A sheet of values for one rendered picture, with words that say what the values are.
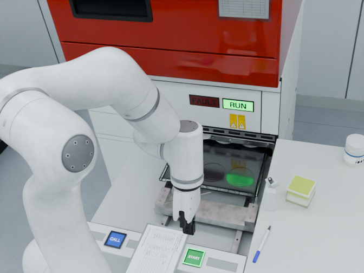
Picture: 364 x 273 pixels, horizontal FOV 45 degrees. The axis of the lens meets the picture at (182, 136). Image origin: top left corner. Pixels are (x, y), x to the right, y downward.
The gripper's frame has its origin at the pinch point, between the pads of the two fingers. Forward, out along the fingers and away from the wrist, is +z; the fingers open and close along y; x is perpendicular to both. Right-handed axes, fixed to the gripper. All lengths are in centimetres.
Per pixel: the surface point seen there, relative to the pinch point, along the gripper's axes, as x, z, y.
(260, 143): 9, 6, -59
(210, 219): -1.3, 18.9, -25.7
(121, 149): -54, 22, -64
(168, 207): -17.1, 18.3, -27.0
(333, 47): 31, 17, -215
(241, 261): 13.9, 14.6, -5.8
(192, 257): -0.4, 14.7, -3.3
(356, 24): 43, 0, -211
